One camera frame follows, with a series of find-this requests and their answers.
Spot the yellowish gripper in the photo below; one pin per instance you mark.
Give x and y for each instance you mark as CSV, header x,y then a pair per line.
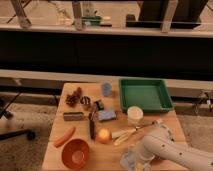
x,y
141,165

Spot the light blue towel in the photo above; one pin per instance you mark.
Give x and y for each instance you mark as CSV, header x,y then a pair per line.
x,y
128,158

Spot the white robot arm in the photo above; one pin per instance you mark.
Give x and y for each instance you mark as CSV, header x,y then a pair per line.
x,y
159,142

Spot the red bowl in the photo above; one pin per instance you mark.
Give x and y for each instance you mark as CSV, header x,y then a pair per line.
x,y
75,154

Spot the metal spoon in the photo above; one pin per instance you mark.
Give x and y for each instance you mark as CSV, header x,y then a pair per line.
x,y
158,121

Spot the white lidded jar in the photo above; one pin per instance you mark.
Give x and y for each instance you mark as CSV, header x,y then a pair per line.
x,y
134,115

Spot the blue sponge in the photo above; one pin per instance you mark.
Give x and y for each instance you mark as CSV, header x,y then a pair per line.
x,y
106,115

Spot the green plastic tray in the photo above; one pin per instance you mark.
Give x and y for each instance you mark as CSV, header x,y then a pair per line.
x,y
151,95

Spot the small black box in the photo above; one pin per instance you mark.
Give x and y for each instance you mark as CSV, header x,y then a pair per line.
x,y
100,105

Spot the blue small cup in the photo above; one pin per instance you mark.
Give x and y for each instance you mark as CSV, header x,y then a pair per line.
x,y
106,89

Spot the orange carrot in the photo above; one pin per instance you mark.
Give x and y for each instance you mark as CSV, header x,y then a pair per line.
x,y
60,141

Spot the brown pine cones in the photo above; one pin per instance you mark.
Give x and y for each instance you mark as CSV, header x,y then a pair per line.
x,y
73,99

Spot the black office chair base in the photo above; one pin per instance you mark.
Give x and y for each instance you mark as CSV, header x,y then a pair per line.
x,y
30,134

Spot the black handled knife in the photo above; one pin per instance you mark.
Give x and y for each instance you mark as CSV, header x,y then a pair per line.
x,y
92,123

